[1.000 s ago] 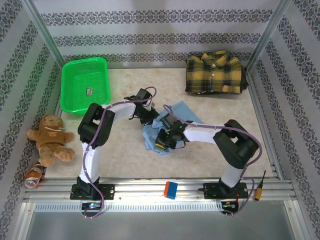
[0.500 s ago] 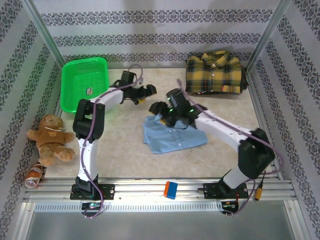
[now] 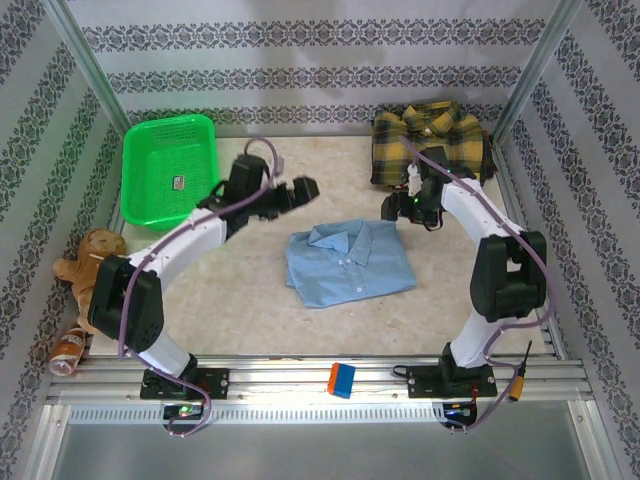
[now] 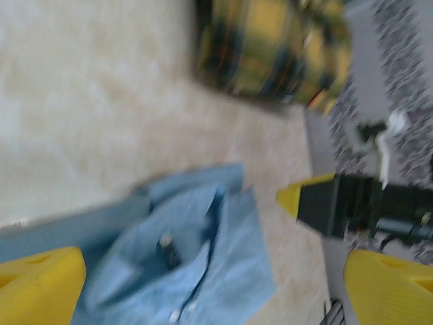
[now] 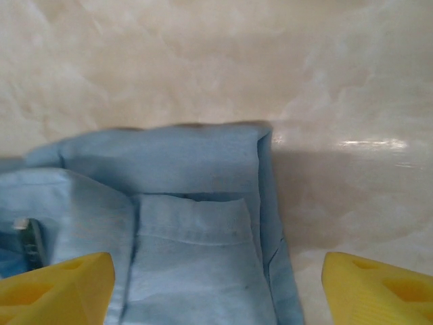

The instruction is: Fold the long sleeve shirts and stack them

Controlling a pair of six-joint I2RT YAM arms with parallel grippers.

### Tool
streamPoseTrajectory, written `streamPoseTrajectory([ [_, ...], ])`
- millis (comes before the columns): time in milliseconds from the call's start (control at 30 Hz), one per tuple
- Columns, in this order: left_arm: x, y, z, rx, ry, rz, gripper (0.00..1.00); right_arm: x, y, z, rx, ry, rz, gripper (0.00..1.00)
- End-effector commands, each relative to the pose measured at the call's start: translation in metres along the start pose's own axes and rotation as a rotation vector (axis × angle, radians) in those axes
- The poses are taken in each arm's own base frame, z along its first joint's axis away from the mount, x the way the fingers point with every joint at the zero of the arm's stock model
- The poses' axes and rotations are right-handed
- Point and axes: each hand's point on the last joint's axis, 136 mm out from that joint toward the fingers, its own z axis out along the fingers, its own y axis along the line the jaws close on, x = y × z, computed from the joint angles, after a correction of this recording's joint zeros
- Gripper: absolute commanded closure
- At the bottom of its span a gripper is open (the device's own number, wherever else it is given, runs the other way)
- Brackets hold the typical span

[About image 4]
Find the yellow plaid folded shirt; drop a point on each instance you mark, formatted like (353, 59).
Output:
(264, 50)

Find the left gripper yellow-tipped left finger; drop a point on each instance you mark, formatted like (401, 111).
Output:
(37, 287)

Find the light blue long sleeve shirt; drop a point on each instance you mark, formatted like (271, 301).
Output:
(230, 254)

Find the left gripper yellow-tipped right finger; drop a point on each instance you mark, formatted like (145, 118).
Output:
(392, 291)

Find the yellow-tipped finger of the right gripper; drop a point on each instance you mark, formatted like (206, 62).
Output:
(314, 203)

